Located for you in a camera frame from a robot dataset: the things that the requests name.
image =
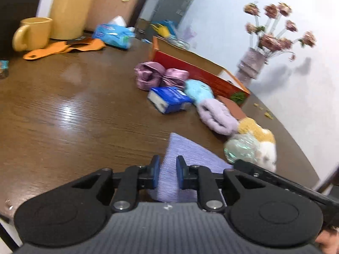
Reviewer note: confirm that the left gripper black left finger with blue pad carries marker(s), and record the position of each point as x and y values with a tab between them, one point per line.
128	184

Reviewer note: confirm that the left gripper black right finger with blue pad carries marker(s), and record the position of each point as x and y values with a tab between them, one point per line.
206	184

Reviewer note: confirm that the lavender knitted cloth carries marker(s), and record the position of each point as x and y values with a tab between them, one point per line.
181	153

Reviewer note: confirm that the yellow white plush toy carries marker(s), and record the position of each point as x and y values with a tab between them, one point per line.
265	154

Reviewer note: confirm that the green iridescent mesh ball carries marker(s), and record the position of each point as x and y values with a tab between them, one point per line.
243	147

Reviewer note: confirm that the lilac fuzzy sock roll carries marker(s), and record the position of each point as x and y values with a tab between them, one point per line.
217	117

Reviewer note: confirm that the blue pocket tissue pack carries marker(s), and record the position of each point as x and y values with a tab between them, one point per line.
169	99

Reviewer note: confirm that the light blue plush toy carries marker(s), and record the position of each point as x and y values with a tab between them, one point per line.
197	91

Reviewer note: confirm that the purple satin scrunchie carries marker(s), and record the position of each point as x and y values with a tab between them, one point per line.
152	74

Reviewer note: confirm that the person's right hand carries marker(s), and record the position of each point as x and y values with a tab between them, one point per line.
328	241

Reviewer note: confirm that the grey ribbed vase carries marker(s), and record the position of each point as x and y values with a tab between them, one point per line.
250	66

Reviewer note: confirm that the red cardboard box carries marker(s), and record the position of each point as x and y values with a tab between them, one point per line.
220	80

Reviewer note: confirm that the orange silicone mat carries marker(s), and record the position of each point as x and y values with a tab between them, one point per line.
82	44

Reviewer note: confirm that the dried pink flower bouquet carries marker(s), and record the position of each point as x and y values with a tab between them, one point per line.
270	39

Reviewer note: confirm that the snack packet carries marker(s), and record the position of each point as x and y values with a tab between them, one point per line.
4	69

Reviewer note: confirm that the grey refrigerator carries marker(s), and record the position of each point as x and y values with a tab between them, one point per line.
170	10

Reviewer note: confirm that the yellow ceramic mug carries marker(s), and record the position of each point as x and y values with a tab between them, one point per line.
33	33

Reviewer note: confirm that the yellow thermos jug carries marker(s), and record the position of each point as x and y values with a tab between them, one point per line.
68	18

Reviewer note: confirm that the pink hard-shell suitcase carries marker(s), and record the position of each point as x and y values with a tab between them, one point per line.
103	11

